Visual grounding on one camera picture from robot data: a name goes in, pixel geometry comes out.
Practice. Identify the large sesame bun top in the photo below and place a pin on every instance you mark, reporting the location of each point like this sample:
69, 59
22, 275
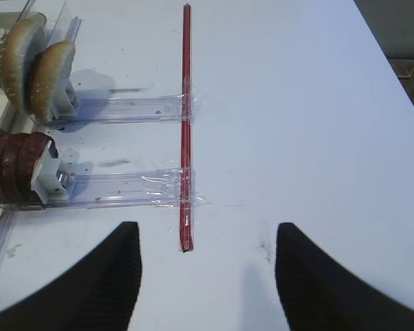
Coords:
23, 43

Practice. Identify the red stop bar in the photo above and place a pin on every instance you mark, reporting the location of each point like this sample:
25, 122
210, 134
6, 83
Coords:
185, 214

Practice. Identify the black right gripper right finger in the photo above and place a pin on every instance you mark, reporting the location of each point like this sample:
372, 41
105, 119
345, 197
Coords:
317, 293

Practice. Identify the clear bun top pusher rail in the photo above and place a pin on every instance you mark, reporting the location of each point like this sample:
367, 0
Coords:
173, 108

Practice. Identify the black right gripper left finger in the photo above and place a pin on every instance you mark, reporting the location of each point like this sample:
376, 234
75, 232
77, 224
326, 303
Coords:
99, 292

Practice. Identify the stack of meat patties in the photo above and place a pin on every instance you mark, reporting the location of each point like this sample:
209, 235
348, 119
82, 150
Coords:
18, 156

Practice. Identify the white bun top pusher block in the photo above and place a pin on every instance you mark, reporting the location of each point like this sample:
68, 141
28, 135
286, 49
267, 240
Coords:
65, 102

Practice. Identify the white patty pusher block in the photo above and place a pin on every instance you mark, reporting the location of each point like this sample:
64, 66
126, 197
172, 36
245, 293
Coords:
51, 179

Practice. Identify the clear patty pusher rail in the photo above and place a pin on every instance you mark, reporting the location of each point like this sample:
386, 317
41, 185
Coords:
158, 187

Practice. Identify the small sesame bun top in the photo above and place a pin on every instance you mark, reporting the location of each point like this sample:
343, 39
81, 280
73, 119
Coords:
51, 66

